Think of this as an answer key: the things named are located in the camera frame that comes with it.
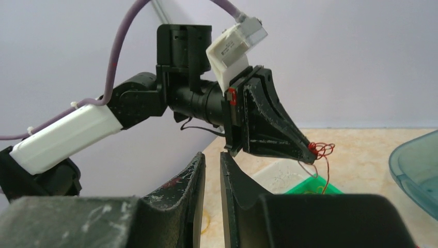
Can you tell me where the teal transparent tub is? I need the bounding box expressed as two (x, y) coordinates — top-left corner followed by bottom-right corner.
(388, 130), (437, 220)

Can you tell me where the white plastic bin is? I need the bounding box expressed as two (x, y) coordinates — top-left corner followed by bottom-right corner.
(252, 159), (315, 194)

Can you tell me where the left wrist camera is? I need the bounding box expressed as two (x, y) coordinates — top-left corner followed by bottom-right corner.
(206, 17), (268, 93)

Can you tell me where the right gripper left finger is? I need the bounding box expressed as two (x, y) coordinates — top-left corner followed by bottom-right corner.
(1, 153), (206, 247)

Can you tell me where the green plastic bin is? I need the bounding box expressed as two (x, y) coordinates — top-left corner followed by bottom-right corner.
(285, 176), (343, 194)

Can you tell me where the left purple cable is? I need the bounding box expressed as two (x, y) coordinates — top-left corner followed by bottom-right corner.
(0, 0), (247, 141)

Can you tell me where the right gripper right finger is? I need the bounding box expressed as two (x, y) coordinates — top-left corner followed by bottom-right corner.
(220, 152), (416, 247)

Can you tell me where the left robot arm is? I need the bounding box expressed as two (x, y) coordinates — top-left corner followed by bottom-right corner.
(1, 22), (317, 201)

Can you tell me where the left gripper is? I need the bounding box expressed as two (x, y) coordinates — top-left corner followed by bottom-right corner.
(222, 66), (316, 164)

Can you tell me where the dark red cable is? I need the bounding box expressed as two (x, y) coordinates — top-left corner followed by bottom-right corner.
(296, 142), (336, 195)

